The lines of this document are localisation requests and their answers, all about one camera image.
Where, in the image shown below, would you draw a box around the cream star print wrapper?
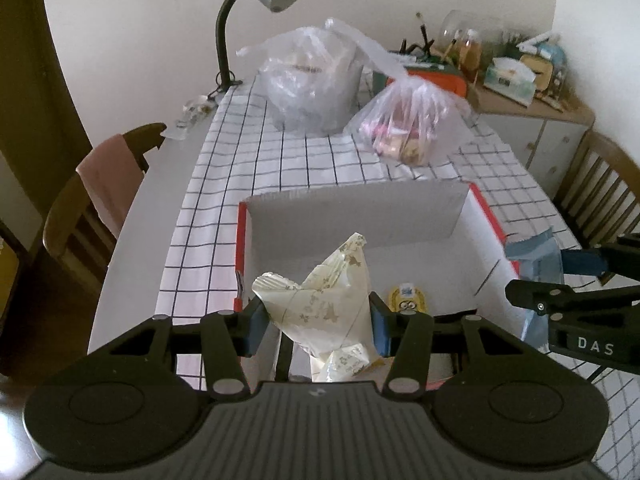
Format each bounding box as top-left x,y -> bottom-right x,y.
251,232 -> 386,383

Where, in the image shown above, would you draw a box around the white tube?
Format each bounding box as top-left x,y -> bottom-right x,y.
517,32 -> 558,53

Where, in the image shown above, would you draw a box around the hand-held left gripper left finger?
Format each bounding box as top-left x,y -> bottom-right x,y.
102,300 -> 271,401

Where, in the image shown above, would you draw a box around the white checked tablecloth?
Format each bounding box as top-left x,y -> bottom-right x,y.
155,72 -> 640,461

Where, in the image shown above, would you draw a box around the orange storage case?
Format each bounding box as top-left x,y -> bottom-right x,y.
372,62 -> 468,98

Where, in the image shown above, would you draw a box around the large clear plastic bag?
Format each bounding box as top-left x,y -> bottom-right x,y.
236,17 -> 406,136

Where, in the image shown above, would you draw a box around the small clear wrappers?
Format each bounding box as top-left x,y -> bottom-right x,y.
175,95 -> 213,133

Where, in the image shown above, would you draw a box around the black brush holder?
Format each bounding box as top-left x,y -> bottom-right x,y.
400,12 -> 441,63

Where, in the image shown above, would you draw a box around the small pink plastic bag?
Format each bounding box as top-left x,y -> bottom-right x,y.
345,72 -> 473,167

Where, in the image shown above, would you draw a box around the yellow cartoon snack packet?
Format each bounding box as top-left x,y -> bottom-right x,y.
387,284 -> 433,316

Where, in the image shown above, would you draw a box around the light blue snack packet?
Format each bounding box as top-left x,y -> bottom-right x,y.
504,227 -> 567,357

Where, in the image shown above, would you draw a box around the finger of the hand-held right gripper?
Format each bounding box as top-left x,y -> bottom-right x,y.
562,234 -> 640,281
505,280 -> 640,318

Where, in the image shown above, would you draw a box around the white cabinet with wooden top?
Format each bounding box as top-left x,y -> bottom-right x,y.
467,77 -> 596,196

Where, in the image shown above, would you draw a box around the amber liquid bottle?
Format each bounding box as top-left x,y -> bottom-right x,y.
457,30 -> 483,81

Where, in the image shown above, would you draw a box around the red cardboard box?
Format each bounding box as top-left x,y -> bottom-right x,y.
235,180 -> 538,393

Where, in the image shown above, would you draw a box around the wooden chair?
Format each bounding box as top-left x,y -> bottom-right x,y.
552,130 -> 640,251
122,122 -> 168,171
42,175 -> 118,286

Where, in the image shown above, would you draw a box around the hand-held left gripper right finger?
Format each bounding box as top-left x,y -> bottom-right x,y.
369,292 -> 538,401

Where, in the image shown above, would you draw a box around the pink cloth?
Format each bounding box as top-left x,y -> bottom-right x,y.
75,135 -> 146,241

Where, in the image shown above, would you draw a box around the green white tissue box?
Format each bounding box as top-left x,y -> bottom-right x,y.
482,57 -> 536,106

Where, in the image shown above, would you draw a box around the light blue container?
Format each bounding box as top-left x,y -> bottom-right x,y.
542,45 -> 568,96

